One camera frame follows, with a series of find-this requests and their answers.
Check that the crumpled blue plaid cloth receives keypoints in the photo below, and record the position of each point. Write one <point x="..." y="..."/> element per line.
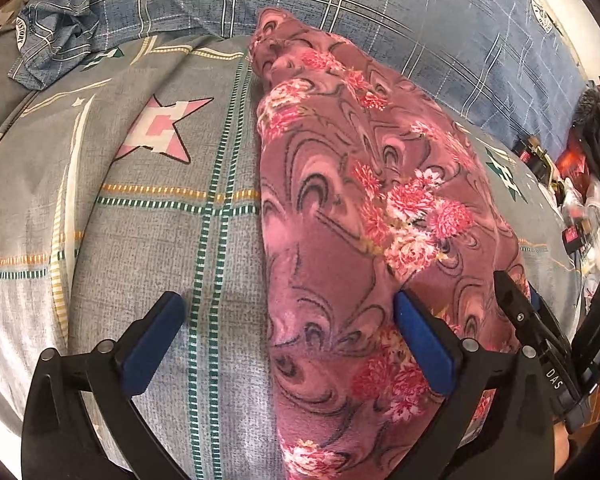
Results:
<point x="55" y="35"/>

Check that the red snack packet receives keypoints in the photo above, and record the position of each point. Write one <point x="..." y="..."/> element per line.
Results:
<point x="572" y="160"/>

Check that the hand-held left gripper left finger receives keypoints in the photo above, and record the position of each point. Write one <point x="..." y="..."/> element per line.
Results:
<point x="155" y="340"/>

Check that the clear plastic bag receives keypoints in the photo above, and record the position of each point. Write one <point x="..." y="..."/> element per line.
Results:
<point x="595" y="210"/>

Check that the person's right forearm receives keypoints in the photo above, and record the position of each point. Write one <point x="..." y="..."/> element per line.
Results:
<point x="562" y="442"/>

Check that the dark fur trim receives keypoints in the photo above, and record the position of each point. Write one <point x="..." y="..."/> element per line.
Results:
<point x="597" y="115"/>

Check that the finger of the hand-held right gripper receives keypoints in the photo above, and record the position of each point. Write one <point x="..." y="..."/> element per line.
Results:
<point x="537" y="300"/>
<point x="510" y="300"/>

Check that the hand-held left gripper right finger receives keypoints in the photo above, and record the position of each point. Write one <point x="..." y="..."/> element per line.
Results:
<point x="425" y="345"/>

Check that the grey patterned quilt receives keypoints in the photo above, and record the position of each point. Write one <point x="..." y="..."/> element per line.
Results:
<point x="130" y="235"/>

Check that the blue plaid pillow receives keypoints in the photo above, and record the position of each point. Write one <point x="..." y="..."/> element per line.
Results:
<point x="330" y="0"/>

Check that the dark small box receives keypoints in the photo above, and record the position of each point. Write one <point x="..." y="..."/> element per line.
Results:
<point x="527" y="150"/>

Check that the small red black box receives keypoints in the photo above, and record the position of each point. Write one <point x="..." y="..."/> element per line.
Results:
<point x="573" y="240"/>

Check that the pink floral garment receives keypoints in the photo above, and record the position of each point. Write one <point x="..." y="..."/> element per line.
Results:
<point x="330" y="210"/>

